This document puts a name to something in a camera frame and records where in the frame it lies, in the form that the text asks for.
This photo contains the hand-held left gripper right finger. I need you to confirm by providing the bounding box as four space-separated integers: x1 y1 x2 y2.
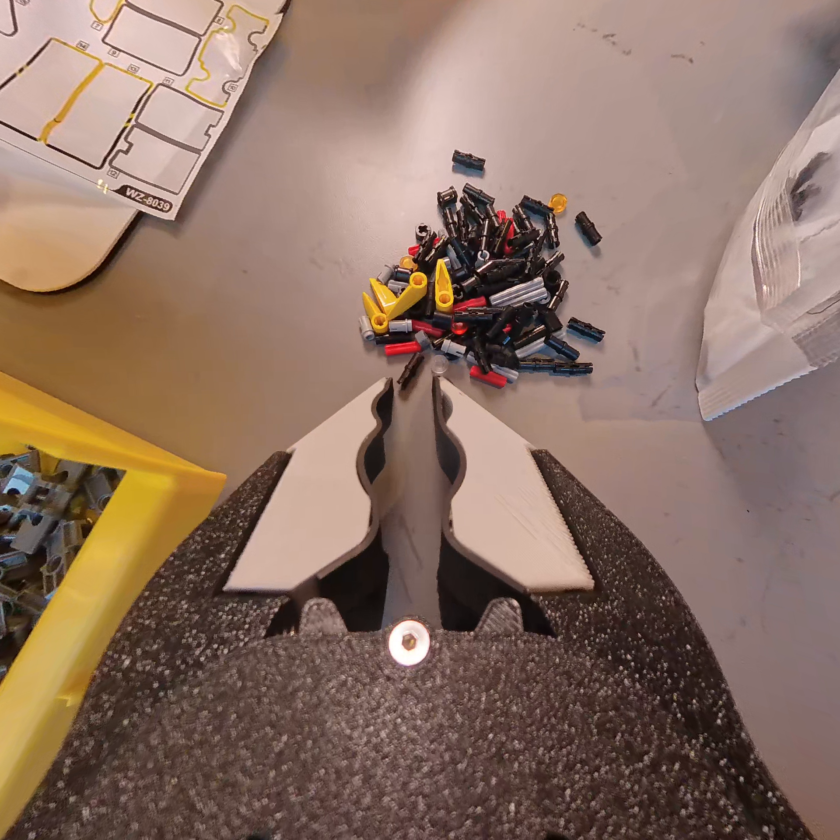
434 378 594 593

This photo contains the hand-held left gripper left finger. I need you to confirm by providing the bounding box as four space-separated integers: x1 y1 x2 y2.
224 378 397 599

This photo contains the pile of mixed small plastic parts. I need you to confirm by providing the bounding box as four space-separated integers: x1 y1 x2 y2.
361 149 609 393

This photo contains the clear plastic bag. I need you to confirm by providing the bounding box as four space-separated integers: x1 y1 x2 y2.
696 73 840 424

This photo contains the grey desk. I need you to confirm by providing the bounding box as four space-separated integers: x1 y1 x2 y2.
0 0 840 840

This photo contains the yellow flat box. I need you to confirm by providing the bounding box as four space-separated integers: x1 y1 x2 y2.
0 372 228 830

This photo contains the heap of grey plastic parts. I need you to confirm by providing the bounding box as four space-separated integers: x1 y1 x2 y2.
0 453 127 678

